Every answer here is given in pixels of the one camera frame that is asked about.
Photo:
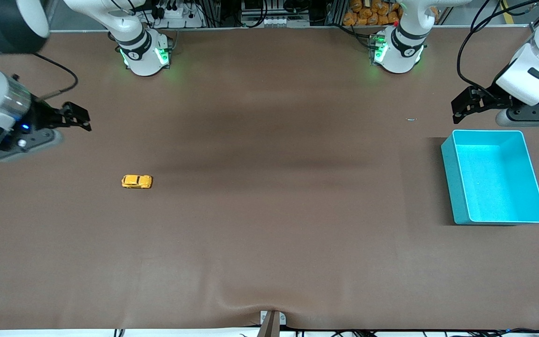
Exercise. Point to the pile of orange packets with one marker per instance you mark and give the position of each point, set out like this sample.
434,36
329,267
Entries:
372,13

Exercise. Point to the long white socket strip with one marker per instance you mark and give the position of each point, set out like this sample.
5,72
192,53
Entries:
276,21

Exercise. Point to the small metal clamp bracket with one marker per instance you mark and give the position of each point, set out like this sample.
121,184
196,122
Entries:
281,319

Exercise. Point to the teal plastic bin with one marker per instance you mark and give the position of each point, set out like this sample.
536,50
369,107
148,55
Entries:
498,182

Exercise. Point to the yellow beetle toy car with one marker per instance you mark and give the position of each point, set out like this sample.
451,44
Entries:
136,181

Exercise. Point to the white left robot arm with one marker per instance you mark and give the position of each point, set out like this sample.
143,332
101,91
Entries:
403,47

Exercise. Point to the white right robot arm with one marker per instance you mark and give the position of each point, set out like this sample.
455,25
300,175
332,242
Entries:
143,51

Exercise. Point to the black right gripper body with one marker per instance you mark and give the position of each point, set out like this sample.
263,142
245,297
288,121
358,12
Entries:
41,117

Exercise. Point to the brown table mat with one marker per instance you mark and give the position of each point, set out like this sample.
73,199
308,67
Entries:
269,234

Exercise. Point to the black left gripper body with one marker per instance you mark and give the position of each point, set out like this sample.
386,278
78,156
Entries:
493,99

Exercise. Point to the white power strip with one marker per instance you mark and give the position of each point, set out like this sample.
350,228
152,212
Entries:
178,16

